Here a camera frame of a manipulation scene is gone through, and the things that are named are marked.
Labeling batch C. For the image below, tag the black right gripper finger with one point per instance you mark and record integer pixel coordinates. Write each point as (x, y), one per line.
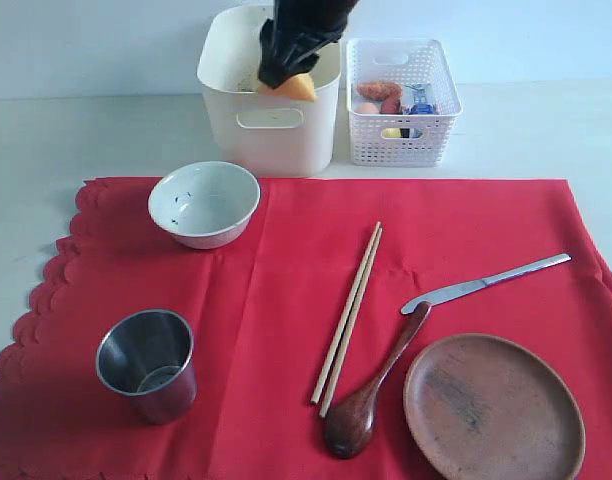
(272, 71)
(302, 57)

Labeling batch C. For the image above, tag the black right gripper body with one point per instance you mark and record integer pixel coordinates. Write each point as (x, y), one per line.
(302, 27)

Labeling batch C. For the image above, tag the yellow cheese wedge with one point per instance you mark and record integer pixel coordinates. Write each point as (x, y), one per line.
(299, 87)

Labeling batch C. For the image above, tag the fried chicken nugget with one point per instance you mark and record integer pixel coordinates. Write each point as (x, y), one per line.
(379, 90)

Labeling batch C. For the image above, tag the brown egg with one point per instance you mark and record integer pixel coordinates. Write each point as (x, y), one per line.
(367, 108)

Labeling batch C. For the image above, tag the red sausage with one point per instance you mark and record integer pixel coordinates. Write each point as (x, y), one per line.
(391, 106)

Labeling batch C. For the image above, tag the yellow lemon with sticker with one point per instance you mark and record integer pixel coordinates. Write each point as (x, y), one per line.
(391, 133)

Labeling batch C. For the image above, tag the blue white milk carton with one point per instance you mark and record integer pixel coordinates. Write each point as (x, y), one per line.
(418, 99)

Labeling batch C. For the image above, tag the white ceramic bowl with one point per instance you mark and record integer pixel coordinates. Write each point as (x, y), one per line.
(205, 205)

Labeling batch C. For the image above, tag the stainless steel cup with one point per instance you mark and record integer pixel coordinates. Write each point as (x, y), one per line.
(147, 358)

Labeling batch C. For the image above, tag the wooden chopstick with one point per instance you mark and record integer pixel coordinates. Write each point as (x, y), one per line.
(336, 368)
(337, 336)

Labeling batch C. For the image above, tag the dark wooden spoon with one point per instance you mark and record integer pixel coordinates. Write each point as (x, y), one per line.
(349, 425)

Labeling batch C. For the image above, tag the cream plastic storage bin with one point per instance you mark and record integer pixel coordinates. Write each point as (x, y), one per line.
(268, 135)

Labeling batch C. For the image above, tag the white perforated plastic basket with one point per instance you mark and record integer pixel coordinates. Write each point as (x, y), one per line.
(403, 61)

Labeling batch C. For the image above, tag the stainless steel table knife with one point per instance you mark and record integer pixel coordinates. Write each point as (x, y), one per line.
(448, 293)

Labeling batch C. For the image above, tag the round wooden plate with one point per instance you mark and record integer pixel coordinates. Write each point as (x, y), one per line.
(482, 407)

